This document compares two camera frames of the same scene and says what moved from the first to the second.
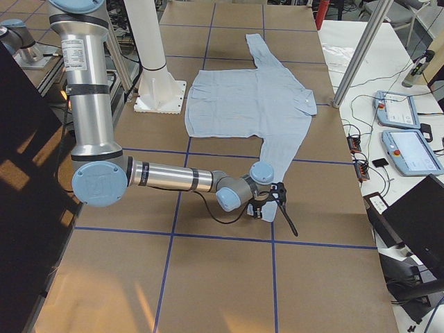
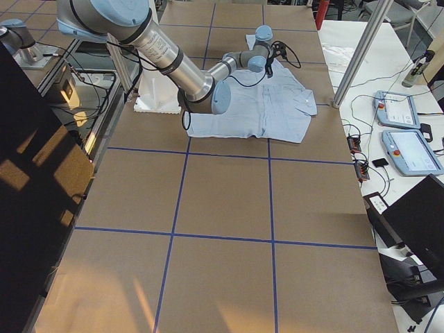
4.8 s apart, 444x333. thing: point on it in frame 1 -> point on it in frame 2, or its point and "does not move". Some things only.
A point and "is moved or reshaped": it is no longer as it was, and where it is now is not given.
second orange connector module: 361,171 does not move
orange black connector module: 354,143 does not move
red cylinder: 322,10 does not move
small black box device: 380,162 does not move
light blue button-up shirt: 263,101 is moved or reshaped
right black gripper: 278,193 -> 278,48
